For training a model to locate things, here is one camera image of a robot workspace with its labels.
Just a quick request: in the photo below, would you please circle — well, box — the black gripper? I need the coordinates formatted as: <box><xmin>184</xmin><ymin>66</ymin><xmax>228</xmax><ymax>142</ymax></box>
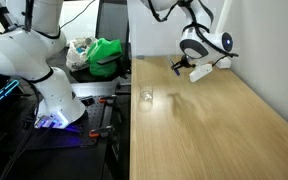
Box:
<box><xmin>170</xmin><ymin>54</ymin><xmax>197</xmax><ymax>72</ymax></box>

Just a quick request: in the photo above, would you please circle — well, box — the clear glass cup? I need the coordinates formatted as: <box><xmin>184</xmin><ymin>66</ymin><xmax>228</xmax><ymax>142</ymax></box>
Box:
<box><xmin>138</xmin><ymin>79</ymin><xmax>155</xmax><ymax>112</ymax></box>

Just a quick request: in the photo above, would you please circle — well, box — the white partition board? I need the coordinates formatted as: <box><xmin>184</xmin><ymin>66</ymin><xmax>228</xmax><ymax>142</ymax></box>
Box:
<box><xmin>127</xmin><ymin>0</ymin><xmax>226</xmax><ymax>58</ymax></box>

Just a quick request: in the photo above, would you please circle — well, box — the white vertical conduit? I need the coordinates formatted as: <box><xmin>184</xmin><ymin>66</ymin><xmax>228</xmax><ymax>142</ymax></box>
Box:
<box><xmin>213</xmin><ymin>0</ymin><xmax>234</xmax><ymax>35</ymax></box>

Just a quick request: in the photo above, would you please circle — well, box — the green plastic bag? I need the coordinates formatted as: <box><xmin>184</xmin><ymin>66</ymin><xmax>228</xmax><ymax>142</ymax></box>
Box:
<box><xmin>85</xmin><ymin>37</ymin><xmax>124</xmax><ymax>79</ymax></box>

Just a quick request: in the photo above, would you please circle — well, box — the black chair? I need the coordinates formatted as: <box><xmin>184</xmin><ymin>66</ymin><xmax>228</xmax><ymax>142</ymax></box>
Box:
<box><xmin>94</xmin><ymin>0</ymin><xmax>132</xmax><ymax>80</ymax></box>

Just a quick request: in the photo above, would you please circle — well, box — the white plastic bag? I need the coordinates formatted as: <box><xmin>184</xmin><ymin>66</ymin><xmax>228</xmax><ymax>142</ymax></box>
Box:
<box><xmin>65</xmin><ymin>36</ymin><xmax>99</xmax><ymax>72</ymax></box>

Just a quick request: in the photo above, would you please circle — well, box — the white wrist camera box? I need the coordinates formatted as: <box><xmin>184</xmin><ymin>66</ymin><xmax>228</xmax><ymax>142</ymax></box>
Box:
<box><xmin>188</xmin><ymin>62</ymin><xmax>214</xmax><ymax>84</ymax></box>

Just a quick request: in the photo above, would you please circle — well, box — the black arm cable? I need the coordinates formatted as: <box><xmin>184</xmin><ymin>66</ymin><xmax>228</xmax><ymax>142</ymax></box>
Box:
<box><xmin>146</xmin><ymin>0</ymin><xmax>239</xmax><ymax>60</ymax></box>

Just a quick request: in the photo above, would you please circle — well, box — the orange handled clamp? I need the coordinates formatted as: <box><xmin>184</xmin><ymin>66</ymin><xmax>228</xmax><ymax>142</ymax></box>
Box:
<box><xmin>88</xmin><ymin>125</ymin><xmax>115</xmax><ymax>139</ymax></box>
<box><xmin>98</xmin><ymin>94</ymin><xmax>119</xmax><ymax>105</ymax></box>

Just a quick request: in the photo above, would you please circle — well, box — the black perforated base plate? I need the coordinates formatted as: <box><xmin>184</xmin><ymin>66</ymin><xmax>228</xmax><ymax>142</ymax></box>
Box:
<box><xmin>15</xmin><ymin>95</ymin><xmax>116</xmax><ymax>150</ymax></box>

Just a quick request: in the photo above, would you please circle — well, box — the black floor cable bundle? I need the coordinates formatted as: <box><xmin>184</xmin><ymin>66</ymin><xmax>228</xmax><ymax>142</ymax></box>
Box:
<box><xmin>0</xmin><ymin>83</ymin><xmax>42</xmax><ymax>180</ymax></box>

